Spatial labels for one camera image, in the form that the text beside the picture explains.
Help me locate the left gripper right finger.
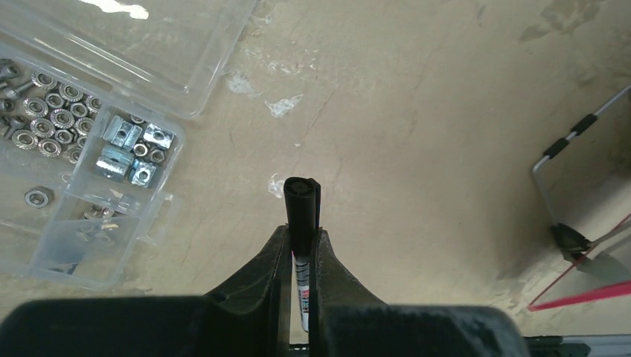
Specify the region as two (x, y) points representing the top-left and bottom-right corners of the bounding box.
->
(309, 228), (385, 356)

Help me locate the black marker cap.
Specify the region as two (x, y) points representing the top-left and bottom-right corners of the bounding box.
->
(284, 177), (321, 257)

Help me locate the pink framed whiteboard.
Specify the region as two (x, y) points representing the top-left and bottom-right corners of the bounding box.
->
(526, 172), (631, 313)

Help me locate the clear plastic parts box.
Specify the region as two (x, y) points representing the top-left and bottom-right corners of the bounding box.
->
(1, 1), (256, 290)

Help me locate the grey wire board stand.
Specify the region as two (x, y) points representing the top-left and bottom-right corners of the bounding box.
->
(531, 86), (630, 262)

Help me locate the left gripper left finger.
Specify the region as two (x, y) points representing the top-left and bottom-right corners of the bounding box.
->
(204, 225), (292, 356)

